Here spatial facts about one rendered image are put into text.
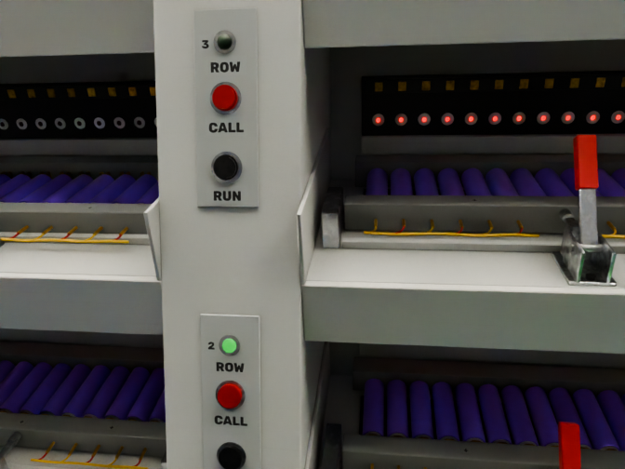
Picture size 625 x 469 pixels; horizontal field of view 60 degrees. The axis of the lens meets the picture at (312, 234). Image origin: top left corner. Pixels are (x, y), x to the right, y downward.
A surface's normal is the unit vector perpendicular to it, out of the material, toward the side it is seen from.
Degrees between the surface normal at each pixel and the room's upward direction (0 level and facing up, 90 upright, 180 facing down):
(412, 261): 21
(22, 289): 111
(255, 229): 90
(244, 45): 90
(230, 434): 90
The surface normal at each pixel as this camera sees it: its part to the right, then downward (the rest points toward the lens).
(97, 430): -0.04, -0.89
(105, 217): -0.12, 0.45
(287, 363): -0.13, 0.11
